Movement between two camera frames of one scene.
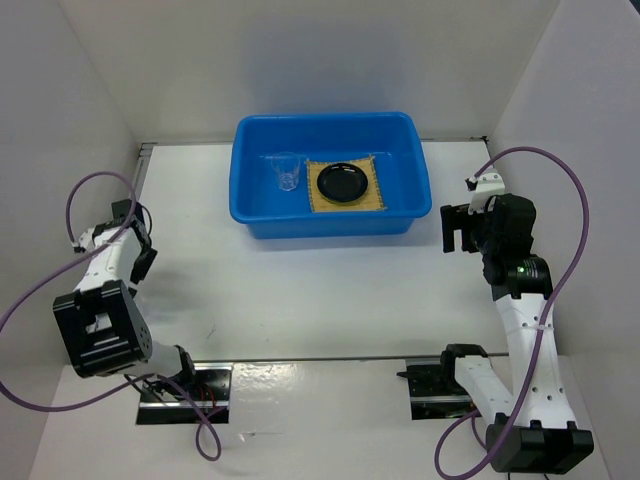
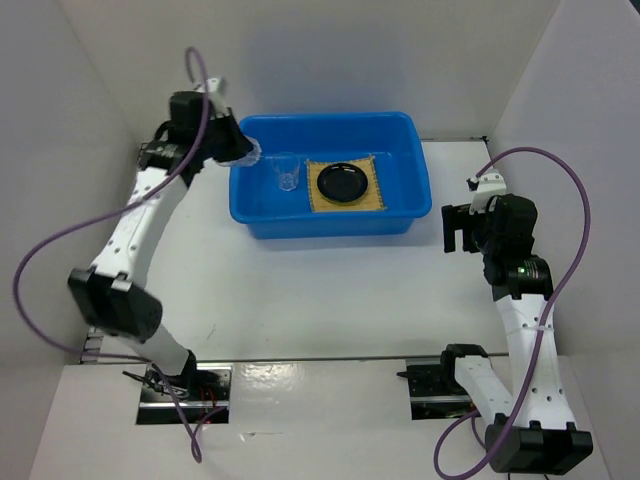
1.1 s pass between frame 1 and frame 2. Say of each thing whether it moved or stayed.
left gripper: moved
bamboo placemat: stayed
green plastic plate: stayed
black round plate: stayed
